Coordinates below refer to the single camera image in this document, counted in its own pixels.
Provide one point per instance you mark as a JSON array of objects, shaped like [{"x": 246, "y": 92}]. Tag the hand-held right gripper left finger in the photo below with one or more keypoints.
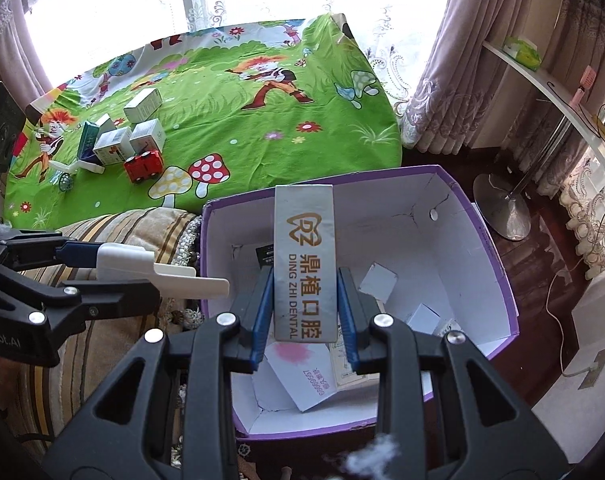
[{"x": 261, "y": 325}]

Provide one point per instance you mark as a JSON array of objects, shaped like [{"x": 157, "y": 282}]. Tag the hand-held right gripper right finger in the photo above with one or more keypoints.
[{"x": 346, "y": 330}]

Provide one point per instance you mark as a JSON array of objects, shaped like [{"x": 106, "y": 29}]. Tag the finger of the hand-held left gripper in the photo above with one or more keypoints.
[
  {"x": 82, "y": 249},
  {"x": 107, "y": 297}
]

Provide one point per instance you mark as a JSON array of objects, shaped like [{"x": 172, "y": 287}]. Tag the white plastic tool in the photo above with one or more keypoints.
[{"x": 125, "y": 262}]

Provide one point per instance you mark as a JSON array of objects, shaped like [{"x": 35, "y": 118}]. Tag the white box pink print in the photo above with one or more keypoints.
[{"x": 302, "y": 380}]

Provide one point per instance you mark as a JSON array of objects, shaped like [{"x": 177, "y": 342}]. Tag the grey box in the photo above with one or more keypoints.
[{"x": 307, "y": 270}]

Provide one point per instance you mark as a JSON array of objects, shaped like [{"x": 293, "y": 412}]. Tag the red toy car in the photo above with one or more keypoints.
[{"x": 142, "y": 165}]

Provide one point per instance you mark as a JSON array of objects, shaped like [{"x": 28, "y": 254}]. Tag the purple cardboard box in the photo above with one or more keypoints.
[{"x": 432, "y": 260}]

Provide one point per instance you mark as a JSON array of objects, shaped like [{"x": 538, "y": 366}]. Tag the white labelled box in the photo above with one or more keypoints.
[{"x": 345, "y": 382}]

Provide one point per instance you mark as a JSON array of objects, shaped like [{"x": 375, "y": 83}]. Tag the small white box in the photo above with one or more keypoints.
[
  {"x": 377, "y": 282},
  {"x": 106, "y": 122},
  {"x": 425, "y": 317}
]

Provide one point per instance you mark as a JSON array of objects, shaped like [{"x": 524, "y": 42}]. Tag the striped plush cushion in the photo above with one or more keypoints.
[{"x": 90, "y": 355}]

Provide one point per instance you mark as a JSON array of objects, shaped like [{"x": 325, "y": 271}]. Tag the teal plastic mesh piece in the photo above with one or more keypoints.
[{"x": 66, "y": 180}]

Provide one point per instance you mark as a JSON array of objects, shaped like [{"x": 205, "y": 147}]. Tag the teal box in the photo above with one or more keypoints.
[{"x": 87, "y": 140}]

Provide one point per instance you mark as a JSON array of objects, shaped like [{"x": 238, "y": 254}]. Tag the white box orange print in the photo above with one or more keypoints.
[{"x": 112, "y": 147}]

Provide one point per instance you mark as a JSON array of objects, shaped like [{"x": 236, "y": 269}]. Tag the white fluff tuft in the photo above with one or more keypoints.
[{"x": 377, "y": 452}]

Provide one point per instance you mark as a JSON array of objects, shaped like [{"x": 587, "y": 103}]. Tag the round metal stand base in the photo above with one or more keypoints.
[{"x": 502, "y": 205}]

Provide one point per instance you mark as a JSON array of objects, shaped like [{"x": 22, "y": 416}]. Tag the green cartoon printed bed sheet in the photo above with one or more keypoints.
[{"x": 282, "y": 125}]

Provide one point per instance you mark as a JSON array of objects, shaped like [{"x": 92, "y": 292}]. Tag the short lace curtain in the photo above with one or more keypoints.
[{"x": 587, "y": 240}]

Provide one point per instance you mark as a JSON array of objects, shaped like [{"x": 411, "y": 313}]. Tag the green tissue pack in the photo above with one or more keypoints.
[{"x": 522, "y": 52}]

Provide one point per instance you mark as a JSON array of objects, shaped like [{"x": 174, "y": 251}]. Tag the pink plastic item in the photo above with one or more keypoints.
[{"x": 586, "y": 77}]

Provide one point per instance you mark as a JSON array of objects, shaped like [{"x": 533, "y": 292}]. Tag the patterned mauve curtain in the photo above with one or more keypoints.
[{"x": 582, "y": 10}]

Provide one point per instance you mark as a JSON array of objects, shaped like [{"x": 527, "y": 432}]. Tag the wall outlet plate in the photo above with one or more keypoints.
[{"x": 595, "y": 367}]

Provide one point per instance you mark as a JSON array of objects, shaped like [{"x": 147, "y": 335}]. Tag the white wall shelf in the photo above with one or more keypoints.
[{"x": 557, "y": 95}]

